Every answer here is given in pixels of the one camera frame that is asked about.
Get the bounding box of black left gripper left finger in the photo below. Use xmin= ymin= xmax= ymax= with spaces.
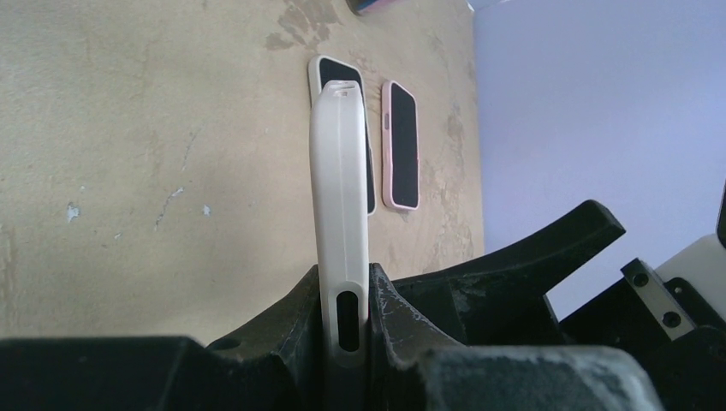
xmin=1 ymin=268 xmax=323 ymax=410

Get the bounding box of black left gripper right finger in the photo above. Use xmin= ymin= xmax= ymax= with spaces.
xmin=368 ymin=263 xmax=663 ymax=410

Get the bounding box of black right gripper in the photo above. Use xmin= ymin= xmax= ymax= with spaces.
xmin=393 ymin=200 xmax=725 ymax=410

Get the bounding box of phone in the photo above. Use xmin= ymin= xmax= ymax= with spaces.
xmin=381 ymin=80 xmax=420 ymax=211
xmin=309 ymin=80 xmax=369 ymax=410
xmin=307 ymin=55 xmax=377 ymax=217

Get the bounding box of phone in pink case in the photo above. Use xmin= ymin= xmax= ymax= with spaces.
xmin=381 ymin=80 xmax=420 ymax=211

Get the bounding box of phone in beige case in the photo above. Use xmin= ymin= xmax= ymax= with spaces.
xmin=307 ymin=55 xmax=377 ymax=217

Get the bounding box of pink capped marker jar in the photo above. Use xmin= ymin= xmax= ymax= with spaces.
xmin=347 ymin=0 xmax=395 ymax=15

